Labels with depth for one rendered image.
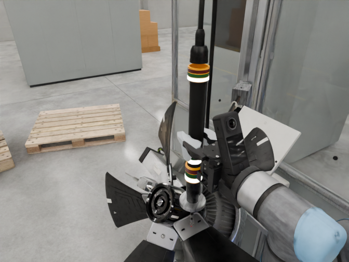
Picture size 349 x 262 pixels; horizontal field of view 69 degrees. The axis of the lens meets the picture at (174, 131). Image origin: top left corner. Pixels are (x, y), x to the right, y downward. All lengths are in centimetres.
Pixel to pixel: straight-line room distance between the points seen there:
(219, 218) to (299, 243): 47
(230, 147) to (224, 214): 44
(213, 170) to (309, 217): 18
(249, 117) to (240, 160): 56
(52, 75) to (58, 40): 73
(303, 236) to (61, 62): 584
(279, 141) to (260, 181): 51
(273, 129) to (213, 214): 37
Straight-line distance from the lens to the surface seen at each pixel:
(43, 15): 588
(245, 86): 118
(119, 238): 228
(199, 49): 49
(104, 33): 615
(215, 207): 85
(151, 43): 884
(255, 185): 44
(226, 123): 46
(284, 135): 94
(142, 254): 85
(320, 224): 41
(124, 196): 97
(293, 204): 43
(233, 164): 47
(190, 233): 76
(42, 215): 268
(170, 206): 74
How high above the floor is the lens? 177
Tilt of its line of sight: 29 degrees down
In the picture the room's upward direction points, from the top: straight up
